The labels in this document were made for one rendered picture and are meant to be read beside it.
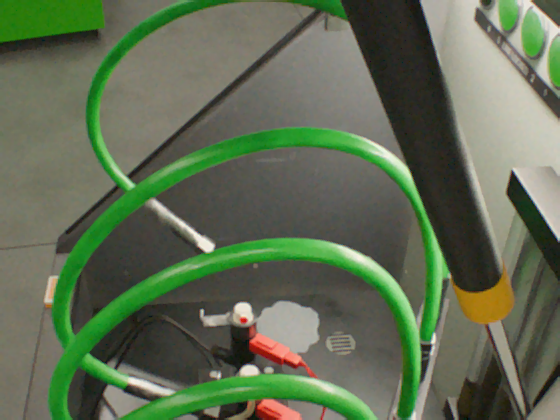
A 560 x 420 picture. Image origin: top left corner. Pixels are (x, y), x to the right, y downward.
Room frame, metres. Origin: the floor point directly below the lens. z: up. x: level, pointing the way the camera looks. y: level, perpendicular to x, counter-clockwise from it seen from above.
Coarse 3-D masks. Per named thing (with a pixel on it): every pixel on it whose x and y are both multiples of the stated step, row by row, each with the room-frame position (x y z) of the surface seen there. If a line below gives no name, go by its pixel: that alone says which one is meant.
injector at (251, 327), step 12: (252, 312) 0.49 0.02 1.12; (240, 324) 0.47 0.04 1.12; (252, 324) 0.47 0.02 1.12; (240, 336) 0.47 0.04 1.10; (252, 336) 0.47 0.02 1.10; (216, 348) 0.47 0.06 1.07; (228, 348) 0.48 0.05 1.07; (240, 348) 0.47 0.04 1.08; (228, 360) 0.47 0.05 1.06; (240, 360) 0.47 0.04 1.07; (252, 360) 0.47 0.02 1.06
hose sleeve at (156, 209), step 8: (152, 200) 0.59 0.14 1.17; (144, 208) 0.59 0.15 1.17; (152, 208) 0.59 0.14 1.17; (160, 208) 0.59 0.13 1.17; (152, 216) 0.58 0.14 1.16; (160, 216) 0.58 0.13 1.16; (168, 216) 0.58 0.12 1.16; (176, 216) 0.59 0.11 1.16; (168, 224) 0.58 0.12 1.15; (176, 224) 0.58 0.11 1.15; (184, 224) 0.58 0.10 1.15; (176, 232) 0.58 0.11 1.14; (184, 232) 0.58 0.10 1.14; (192, 232) 0.58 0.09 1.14; (184, 240) 0.57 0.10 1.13; (192, 240) 0.57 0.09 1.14; (200, 240) 0.58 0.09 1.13
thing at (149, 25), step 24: (192, 0) 0.57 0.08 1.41; (216, 0) 0.56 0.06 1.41; (240, 0) 0.56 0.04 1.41; (264, 0) 0.55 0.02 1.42; (288, 0) 0.55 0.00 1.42; (312, 0) 0.54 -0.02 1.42; (336, 0) 0.54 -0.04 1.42; (144, 24) 0.58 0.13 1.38; (120, 48) 0.59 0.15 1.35; (96, 72) 0.60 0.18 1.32; (96, 96) 0.60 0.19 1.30; (96, 120) 0.60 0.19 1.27; (96, 144) 0.60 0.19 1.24
